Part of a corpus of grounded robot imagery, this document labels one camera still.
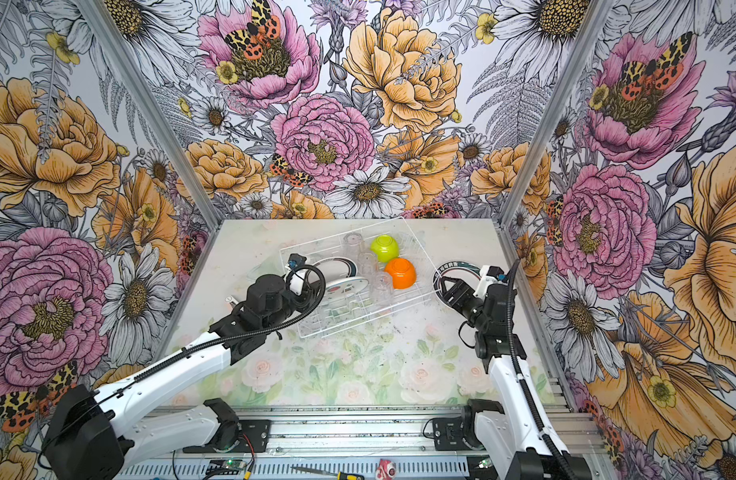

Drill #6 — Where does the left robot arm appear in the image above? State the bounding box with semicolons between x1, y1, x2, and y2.
41;254;326;479

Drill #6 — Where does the pink white small object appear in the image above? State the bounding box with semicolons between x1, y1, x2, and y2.
375;459;397;480

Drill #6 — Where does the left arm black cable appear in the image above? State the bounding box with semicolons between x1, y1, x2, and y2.
90;263;327;409

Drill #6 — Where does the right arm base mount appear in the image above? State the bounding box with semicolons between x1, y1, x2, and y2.
431;417;482;452

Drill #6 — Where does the white wire dish rack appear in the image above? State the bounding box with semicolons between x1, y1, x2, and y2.
280;218;439;338

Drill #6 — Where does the clear glass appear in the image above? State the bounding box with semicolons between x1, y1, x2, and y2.
357;251;379;279
370;271;394;306
341;231;364;262

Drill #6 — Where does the orange bowl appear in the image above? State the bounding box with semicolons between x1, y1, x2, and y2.
384;257;417;290

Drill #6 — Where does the yellow handled screwdriver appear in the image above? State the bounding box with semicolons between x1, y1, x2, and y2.
292;466;365;480

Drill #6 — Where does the green red rimmed plate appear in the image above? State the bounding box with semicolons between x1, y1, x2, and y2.
433;260;481;289

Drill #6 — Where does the lime green bowl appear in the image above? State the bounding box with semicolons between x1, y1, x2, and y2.
370;234;400;264

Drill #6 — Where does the green circuit board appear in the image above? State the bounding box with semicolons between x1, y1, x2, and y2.
206;458;250;475

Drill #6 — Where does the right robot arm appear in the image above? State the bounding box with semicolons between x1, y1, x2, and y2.
436;262;593;479

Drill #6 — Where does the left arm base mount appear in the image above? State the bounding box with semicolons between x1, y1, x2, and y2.
182;419;272;454

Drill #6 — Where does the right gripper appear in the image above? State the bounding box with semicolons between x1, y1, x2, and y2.
439;276;489;331

